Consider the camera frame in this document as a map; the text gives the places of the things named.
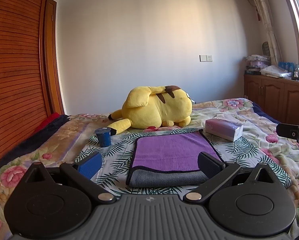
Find purple and grey towel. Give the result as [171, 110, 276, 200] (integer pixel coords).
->
[126, 130, 224, 188]

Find red and dark blanket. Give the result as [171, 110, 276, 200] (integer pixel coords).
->
[0, 113, 69, 168]

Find purple tissue pack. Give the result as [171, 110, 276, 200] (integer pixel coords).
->
[205, 118, 243, 142]

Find floral bed quilt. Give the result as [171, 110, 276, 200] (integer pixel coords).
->
[0, 98, 299, 239]

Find bottles on cabinet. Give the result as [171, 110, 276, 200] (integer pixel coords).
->
[278, 62, 299, 81]

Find blue cylindrical cup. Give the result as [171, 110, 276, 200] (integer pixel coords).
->
[95, 127, 111, 147]

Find beige curtain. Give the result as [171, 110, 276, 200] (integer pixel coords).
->
[254, 0, 282, 65]

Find palm leaf print cloth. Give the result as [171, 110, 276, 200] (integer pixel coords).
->
[75, 128, 291, 196]

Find stack of folded linens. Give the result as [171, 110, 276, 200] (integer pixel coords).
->
[245, 55, 271, 75]

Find white wall switch socket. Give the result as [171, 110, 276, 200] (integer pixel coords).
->
[199, 55, 213, 62]

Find white plastic bag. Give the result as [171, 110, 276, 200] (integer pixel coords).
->
[260, 65, 292, 78]

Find wooden low cabinet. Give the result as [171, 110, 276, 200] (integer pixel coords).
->
[244, 74, 299, 125]

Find yellow Pikachu plush toy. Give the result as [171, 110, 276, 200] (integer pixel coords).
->
[108, 86, 193, 135]

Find wooden slatted wardrobe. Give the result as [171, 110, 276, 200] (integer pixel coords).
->
[0, 0, 55, 160]

